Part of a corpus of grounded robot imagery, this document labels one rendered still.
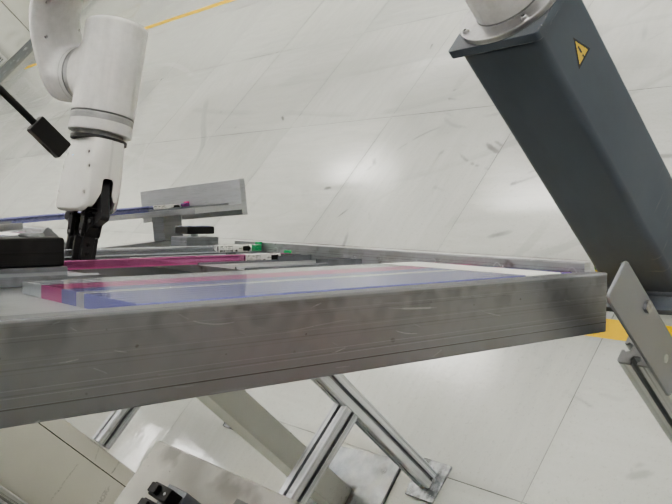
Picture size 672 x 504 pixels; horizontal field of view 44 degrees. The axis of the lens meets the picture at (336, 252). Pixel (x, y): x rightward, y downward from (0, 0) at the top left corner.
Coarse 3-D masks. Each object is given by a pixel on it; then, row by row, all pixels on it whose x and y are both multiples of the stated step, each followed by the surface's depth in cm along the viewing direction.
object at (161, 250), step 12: (96, 252) 113; (108, 252) 114; (120, 252) 116; (132, 252) 117; (144, 252) 118; (156, 252) 119; (168, 252) 120; (180, 252) 122; (192, 252) 123; (204, 252) 124; (216, 252) 126
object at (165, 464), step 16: (160, 448) 131; (176, 448) 128; (144, 464) 130; (160, 464) 128; (176, 464) 125; (192, 464) 123; (208, 464) 121; (144, 480) 127; (160, 480) 125; (176, 480) 123; (192, 480) 120; (208, 480) 118; (224, 480) 116; (240, 480) 114; (128, 496) 127; (144, 496) 125; (192, 496) 118; (208, 496) 116; (224, 496) 114; (240, 496) 112; (256, 496) 110; (272, 496) 109
